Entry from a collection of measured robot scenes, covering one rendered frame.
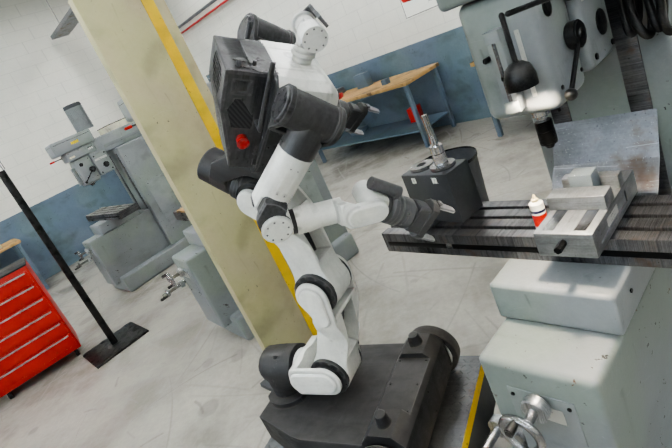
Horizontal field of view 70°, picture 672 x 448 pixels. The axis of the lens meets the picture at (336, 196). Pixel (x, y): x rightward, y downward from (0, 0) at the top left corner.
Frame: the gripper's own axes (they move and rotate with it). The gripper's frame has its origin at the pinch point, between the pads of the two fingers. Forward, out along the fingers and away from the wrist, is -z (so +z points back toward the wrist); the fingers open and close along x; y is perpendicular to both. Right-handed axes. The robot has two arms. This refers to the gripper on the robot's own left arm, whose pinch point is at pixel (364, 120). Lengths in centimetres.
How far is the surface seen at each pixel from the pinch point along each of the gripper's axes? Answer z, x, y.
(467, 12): 20, 53, -30
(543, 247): -8, 20, -76
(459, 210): -19.7, 1.1, -43.4
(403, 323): -109, -115, -15
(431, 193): -16.1, -2.2, -32.8
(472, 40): 16, 48, -33
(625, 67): -38, 64, -40
